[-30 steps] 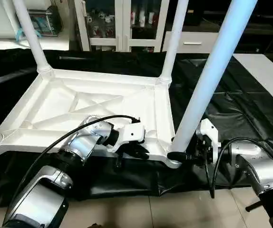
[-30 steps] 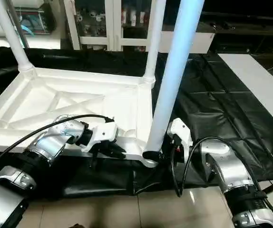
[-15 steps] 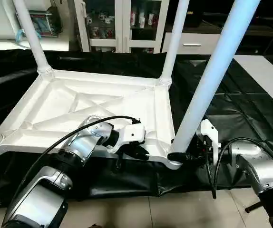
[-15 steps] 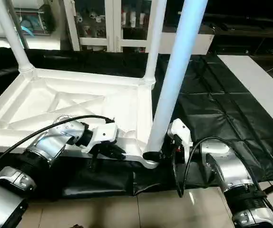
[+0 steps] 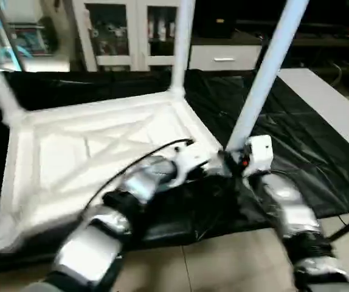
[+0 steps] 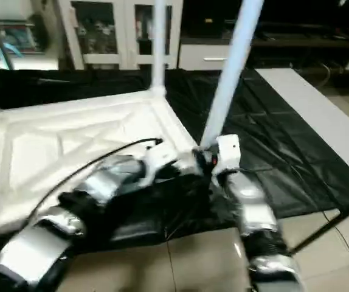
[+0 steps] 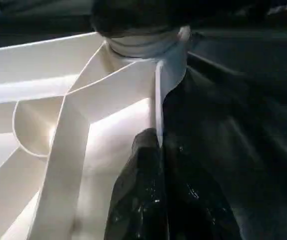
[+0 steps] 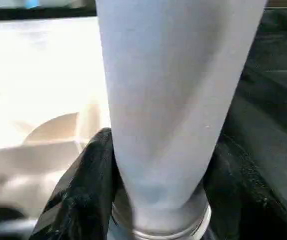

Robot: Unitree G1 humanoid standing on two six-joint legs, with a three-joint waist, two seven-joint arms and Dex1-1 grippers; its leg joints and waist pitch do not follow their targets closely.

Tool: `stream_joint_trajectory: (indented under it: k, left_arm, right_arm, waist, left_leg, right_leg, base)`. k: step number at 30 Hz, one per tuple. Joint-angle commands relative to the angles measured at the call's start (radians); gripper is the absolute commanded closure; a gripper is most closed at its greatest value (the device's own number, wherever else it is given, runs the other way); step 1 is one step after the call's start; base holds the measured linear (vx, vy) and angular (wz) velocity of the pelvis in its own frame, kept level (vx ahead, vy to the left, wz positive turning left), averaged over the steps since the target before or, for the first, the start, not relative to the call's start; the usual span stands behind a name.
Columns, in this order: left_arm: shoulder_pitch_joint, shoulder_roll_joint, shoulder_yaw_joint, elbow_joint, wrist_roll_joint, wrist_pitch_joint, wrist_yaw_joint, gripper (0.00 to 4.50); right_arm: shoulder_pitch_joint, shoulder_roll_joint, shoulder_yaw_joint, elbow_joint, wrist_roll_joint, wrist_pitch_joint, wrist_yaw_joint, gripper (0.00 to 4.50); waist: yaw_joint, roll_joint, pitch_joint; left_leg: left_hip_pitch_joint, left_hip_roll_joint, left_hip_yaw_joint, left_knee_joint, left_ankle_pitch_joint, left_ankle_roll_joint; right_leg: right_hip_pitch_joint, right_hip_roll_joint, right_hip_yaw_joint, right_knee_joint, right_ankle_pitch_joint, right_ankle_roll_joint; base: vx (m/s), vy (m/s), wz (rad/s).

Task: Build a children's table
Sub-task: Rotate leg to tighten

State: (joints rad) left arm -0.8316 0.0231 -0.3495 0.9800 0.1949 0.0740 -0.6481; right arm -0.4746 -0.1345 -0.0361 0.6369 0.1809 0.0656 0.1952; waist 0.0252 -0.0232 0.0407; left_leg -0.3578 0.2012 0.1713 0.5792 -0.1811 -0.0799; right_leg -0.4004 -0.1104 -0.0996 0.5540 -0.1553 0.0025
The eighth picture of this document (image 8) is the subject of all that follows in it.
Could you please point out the white plastic table leg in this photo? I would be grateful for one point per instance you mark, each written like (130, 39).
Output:
(173, 100)

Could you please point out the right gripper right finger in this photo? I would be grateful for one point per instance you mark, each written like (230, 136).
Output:
(248, 200)

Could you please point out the white plastic table top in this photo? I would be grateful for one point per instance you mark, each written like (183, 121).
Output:
(38, 100)

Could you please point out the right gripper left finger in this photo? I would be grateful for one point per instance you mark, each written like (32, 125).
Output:
(81, 200)

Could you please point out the black work surface mat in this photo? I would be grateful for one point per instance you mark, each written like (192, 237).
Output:
(273, 100)

